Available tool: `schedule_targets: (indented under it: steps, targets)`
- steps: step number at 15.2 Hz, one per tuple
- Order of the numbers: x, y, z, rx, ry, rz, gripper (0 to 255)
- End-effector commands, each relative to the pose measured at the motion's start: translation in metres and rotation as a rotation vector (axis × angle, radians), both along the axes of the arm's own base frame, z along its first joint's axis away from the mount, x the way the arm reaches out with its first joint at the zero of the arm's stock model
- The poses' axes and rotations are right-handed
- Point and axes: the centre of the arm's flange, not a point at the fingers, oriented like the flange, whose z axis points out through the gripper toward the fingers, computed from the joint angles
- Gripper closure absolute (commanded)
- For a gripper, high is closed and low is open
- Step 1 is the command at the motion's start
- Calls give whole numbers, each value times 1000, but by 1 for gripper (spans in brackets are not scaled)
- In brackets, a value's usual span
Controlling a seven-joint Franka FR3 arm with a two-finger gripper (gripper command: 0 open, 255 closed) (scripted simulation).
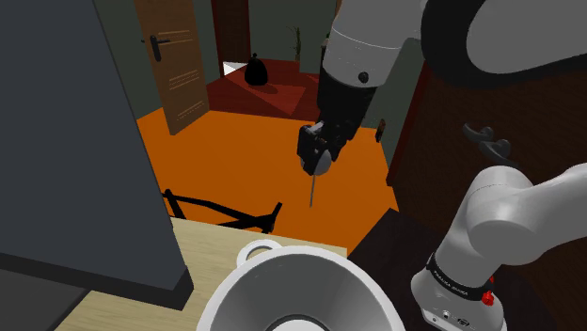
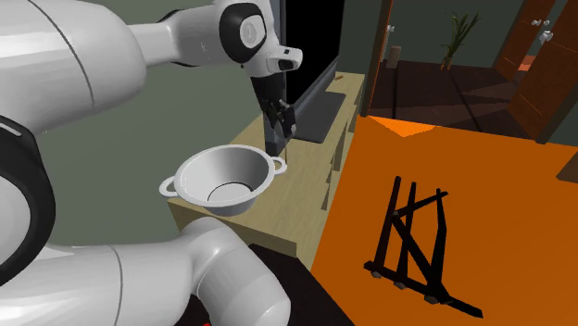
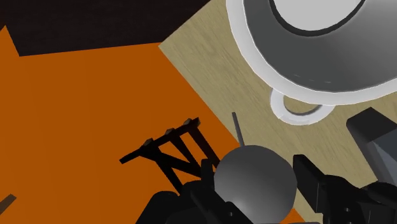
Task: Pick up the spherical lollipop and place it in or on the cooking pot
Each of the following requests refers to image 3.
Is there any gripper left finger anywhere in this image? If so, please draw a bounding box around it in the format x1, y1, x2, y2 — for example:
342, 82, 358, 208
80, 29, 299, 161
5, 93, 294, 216
136, 158, 254, 224

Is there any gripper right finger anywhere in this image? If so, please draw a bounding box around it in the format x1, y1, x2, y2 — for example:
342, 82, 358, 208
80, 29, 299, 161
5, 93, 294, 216
292, 154, 397, 224

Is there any grey round fruit with stem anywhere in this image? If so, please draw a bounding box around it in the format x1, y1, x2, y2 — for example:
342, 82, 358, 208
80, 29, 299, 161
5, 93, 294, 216
213, 112, 298, 224

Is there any black box with grey panel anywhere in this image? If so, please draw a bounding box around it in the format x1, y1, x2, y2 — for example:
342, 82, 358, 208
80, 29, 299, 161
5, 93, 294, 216
345, 106, 397, 188

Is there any black wooden frame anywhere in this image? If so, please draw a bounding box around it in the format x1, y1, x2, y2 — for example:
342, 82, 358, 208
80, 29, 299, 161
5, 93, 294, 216
118, 117, 221, 195

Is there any white cup with handle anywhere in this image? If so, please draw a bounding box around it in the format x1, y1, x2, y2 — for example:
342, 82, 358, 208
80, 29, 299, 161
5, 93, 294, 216
225, 0, 397, 127

